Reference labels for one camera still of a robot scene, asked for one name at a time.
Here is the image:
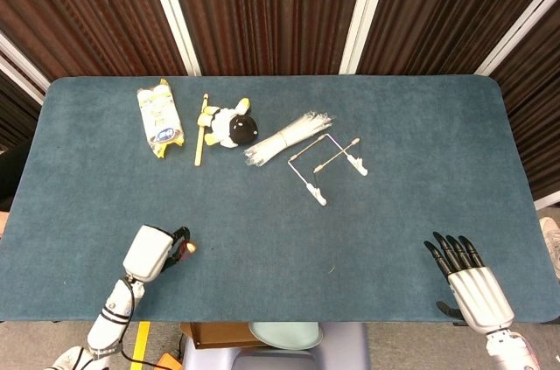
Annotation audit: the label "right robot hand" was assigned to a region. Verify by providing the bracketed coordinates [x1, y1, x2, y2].
[423, 231, 515, 339]

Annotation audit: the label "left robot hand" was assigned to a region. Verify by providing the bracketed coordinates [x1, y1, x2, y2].
[122, 224, 193, 284]

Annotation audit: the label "cardboard box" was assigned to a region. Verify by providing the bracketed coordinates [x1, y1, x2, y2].
[180, 322, 268, 350]

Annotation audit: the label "orange foot pedal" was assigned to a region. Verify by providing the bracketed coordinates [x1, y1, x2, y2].
[152, 352, 185, 370]

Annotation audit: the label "wooden stick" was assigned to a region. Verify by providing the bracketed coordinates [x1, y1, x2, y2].
[194, 93, 210, 167]

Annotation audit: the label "yellow white snack bag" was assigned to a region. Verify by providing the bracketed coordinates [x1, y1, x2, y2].
[136, 78, 186, 160]

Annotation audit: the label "blue felt table mat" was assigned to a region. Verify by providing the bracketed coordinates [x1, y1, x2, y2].
[0, 74, 560, 325]

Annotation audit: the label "black white yellow plush toy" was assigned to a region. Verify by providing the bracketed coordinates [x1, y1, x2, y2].
[197, 97, 259, 148]

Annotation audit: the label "person in black clothing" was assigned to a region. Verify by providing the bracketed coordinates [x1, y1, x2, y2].
[0, 142, 28, 238]

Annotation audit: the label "pale green round plate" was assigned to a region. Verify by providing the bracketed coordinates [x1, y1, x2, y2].
[248, 321, 326, 351]

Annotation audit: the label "bundle of clear plastic straws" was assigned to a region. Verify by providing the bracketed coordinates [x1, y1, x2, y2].
[243, 110, 336, 169]

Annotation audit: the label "brown pleated curtain panel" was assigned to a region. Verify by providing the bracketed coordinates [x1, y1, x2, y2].
[356, 0, 560, 76]
[0, 0, 189, 82]
[164, 0, 372, 77]

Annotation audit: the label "metal wire stand white feet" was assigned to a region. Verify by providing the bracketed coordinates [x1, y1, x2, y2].
[287, 133, 369, 207]

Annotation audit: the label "white partition post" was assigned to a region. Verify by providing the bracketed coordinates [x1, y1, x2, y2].
[140, 0, 203, 77]
[475, 0, 560, 77]
[339, 0, 396, 76]
[0, 31, 50, 94]

